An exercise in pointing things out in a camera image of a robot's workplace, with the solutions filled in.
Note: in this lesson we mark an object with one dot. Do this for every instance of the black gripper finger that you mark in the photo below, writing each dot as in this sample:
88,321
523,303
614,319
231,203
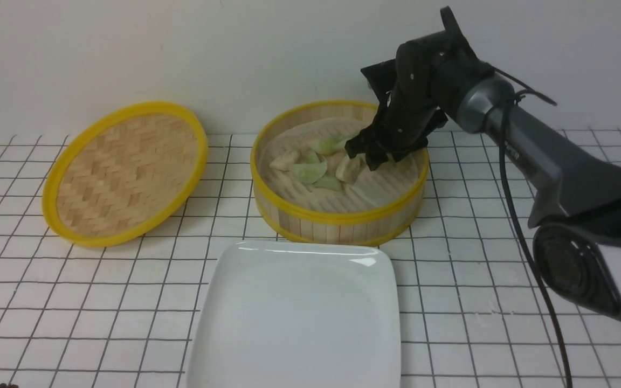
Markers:
363,143

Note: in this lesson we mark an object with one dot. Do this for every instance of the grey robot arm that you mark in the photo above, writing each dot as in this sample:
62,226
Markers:
576,212

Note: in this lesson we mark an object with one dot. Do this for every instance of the green dumpling top middle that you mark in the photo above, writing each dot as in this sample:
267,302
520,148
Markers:
328,145

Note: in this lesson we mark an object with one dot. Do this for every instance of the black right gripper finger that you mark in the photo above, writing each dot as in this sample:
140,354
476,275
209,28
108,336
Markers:
379,153

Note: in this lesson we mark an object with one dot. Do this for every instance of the green dumpling front small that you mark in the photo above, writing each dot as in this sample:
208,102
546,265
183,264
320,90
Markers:
329,183

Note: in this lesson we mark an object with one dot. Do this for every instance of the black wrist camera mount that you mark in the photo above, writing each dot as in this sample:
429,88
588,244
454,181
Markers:
381,78

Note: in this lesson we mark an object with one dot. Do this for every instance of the green dumpling front left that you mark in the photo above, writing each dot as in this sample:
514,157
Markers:
307,174

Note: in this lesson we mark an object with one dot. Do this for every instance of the bamboo steamer basket yellow rim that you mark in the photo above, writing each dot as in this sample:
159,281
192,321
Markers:
371,228

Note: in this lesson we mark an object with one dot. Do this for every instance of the bamboo steamer lid yellow rim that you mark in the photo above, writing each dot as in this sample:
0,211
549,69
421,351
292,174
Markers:
125,174

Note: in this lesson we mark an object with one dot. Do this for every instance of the pale dumpling far left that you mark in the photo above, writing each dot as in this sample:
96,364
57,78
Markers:
284,161

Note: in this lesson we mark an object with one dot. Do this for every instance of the white square plate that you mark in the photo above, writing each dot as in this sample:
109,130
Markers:
284,314

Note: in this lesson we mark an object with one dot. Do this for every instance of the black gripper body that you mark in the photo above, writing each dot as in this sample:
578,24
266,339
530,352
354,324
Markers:
434,74

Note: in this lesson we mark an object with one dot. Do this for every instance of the pale dumpling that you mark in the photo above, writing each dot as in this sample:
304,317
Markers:
284,161
348,169

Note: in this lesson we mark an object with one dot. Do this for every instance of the pale dumpling centre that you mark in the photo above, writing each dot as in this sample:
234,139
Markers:
348,169

